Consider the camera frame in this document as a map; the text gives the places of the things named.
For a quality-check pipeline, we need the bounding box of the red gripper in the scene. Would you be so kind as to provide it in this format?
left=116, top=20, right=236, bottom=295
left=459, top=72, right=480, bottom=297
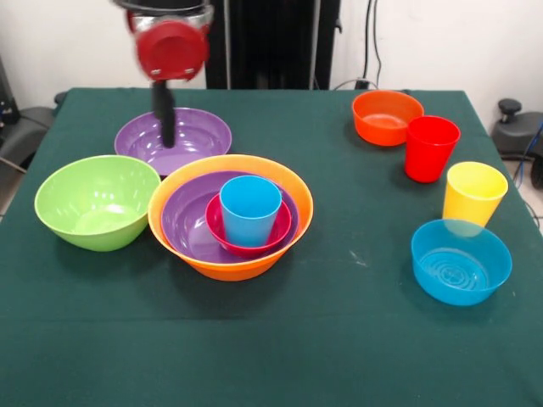
left=125, top=10, right=211, bottom=149

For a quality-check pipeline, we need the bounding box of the purple plastic bowl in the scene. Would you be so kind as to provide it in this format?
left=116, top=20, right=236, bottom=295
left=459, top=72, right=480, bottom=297
left=114, top=107, right=233, bottom=177
left=161, top=170, right=300, bottom=264

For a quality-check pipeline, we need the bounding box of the green plastic bowl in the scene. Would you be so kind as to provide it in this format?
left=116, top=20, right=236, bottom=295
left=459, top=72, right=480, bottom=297
left=34, top=154, right=162, bottom=253

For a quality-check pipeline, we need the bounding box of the pink plastic bowl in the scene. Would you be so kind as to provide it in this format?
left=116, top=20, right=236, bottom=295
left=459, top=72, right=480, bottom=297
left=204, top=192, right=294, bottom=259

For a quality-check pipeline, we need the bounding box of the blue plastic cup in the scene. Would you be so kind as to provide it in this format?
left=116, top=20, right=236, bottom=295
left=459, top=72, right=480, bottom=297
left=219, top=175, right=283, bottom=248

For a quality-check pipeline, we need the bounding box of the black padded chair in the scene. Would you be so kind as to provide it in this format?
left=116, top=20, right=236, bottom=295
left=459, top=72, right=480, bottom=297
left=0, top=104, right=56, bottom=170

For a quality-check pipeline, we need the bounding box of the large orange plastic bowl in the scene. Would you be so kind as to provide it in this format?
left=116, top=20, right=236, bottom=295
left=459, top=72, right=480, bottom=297
left=148, top=153, right=315, bottom=282

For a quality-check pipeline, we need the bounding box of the small red-orange plastic bowl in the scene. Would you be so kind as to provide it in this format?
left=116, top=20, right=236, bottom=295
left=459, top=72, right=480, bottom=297
left=351, top=89, right=425, bottom=148

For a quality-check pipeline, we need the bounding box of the dark green tablecloth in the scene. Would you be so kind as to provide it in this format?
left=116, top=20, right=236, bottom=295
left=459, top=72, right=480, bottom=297
left=0, top=86, right=543, bottom=407

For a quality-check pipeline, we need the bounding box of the red plastic cup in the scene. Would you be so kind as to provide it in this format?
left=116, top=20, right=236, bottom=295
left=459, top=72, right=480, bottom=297
left=405, top=114, right=462, bottom=184

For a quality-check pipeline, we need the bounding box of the yellow plastic cup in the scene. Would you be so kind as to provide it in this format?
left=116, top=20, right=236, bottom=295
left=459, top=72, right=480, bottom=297
left=442, top=161, right=509, bottom=228

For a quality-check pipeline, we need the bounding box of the blue plastic bowl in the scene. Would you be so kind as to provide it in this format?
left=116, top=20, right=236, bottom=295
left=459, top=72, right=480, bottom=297
left=410, top=218, right=513, bottom=307

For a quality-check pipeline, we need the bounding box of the black hanging cable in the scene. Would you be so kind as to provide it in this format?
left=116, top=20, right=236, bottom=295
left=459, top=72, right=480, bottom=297
left=334, top=0, right=383, bottom=91

